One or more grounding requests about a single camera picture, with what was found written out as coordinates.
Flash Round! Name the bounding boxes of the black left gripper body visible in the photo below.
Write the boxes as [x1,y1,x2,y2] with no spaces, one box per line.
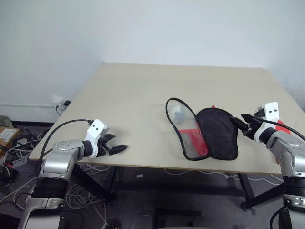
[95,134,112,158]

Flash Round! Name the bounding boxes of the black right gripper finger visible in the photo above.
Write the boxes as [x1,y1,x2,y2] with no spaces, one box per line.
[230,117,248,131]
[241,114,255,124]

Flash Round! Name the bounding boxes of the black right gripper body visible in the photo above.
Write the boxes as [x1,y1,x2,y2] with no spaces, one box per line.
[242,118,262,141]

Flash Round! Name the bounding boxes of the black mesh zipper pouch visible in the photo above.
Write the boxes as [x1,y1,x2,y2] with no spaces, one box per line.
[165,97,239,161]

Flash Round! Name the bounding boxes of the red table tennis paddle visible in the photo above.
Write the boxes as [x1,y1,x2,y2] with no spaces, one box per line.
[274,119,293,135]

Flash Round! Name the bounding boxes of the pale blue zipper pull tag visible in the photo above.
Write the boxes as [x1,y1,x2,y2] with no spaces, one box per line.
[174,105,186,124]

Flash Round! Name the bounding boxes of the brown cardboard box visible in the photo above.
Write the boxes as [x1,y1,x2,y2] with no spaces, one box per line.
[0,126,21,150]

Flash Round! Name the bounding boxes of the black floor device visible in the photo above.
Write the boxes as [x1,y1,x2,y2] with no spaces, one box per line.
[0,164,15,184]

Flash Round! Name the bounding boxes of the olive green bag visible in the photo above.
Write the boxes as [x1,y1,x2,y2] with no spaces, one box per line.
[0,115,12,128]

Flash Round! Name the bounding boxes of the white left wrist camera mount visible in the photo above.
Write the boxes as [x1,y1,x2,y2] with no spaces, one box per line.
[85,119,108,158]

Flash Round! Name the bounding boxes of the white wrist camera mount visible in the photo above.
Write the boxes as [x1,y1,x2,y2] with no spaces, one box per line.
[253,101,281,144]
[85,119,108,158]

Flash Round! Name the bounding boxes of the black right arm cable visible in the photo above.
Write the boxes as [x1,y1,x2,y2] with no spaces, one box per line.
[254,114,305,229]

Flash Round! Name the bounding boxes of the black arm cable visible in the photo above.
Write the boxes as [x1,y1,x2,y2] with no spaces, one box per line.
[35,118,94,178]
[254,114,305,229]

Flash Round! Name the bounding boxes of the tangled white floor cables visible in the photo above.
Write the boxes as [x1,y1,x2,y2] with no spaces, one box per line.
[0,128,115,229]

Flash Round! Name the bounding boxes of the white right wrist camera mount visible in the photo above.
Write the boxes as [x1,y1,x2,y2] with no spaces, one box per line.
[253,101,281,144]

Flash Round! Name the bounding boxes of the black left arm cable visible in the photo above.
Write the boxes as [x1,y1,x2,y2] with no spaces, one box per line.
[35,118,94,178]

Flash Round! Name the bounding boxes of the black metal table frame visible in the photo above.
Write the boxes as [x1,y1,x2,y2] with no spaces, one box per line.
[71,164,286,217]

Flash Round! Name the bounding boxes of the white wall socket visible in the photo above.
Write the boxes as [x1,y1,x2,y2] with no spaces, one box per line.
[52,95,66,110]

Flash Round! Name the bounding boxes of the white wall cable duct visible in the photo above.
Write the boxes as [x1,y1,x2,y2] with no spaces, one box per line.
[0,104,57,108]

